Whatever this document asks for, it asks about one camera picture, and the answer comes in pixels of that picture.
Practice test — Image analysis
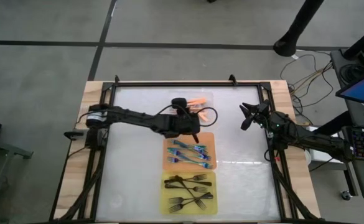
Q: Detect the yellow cable bundle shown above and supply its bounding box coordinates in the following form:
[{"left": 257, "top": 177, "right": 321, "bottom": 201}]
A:
[{"left": 289, "top": 61, "right": 334, "bottom": 95}]

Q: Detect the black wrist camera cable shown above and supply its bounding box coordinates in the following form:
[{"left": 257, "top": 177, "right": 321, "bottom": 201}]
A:
[{"left": 156, "top": 104, "right": 218, "bottom": 127}]

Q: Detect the black fork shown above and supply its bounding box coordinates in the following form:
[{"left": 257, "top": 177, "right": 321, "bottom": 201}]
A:
[
  {"left": 164, "top": 183, "right": 208, "bottom": 194},
  {"left": 168, "top": 174, "right": 208, "bottom": 182},
  {"left": 164, "top": 179, "right": 213, "bottom": 187},
  {"left": 174, "top": 175, "right": 207, "bottom": 210},
  {"left": 168, "top": 192, "right": 213, "bottom": 214},
  {"left": 168, "top": 194, "right": 215, "bottom": 205}
]

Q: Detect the grey metal cart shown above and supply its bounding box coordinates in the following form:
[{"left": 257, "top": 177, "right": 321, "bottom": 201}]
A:
[{"left": 0, "top": 133, "right": 34, "bottom": 224}]

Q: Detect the small black clamp mount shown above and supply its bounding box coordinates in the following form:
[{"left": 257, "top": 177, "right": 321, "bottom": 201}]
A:
[{"left": 63, "top": 129, "right": 85, "bottom": 141}]

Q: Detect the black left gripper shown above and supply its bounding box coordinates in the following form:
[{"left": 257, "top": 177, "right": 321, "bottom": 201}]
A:
[{"left": 159, "top": 113, "right": 202, "bottom": 144}]

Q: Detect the black stand post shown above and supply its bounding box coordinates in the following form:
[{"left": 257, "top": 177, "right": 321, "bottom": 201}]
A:
[
  {"left": 342, "top": 21, "right": 364, "bottom": 60},
  {"left": 273, "top": 0, "right": 326, "bottom": 58}
]

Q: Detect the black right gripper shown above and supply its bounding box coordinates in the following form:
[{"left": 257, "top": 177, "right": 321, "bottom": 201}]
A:
[{"left": 238, "top": 100, "right": 273, "bottom": 131}]

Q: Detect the clear plastic tray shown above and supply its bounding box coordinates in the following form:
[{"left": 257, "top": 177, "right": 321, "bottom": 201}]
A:
[{"left": 165, "top": 90, "right": 215, "bottom": 127}]

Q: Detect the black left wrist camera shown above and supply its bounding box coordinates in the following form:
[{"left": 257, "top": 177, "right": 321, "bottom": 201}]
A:
[{"left": 170, "top": 97, "right": 187, "bottom": 110}]

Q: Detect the black floor cable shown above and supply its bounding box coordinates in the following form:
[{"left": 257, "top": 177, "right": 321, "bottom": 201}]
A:
[{"left": 279, "top": 54, "right": 335, "bottom": 126}]

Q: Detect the yellow mat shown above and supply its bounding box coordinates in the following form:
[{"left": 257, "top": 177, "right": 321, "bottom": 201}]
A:
[{"left": 159, "top": 170, "right": 218, "bottom": 216}]

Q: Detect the orange mat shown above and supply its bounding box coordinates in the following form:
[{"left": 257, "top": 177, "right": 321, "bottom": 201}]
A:
[{"left": 162, "top": 132, "right": 217, "bottom": 172}]

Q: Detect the black aluminium table frame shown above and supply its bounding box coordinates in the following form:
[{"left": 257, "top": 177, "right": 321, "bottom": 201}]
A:
[{"left": 49, "top": 81, "right": 326, "bottom": 224}]

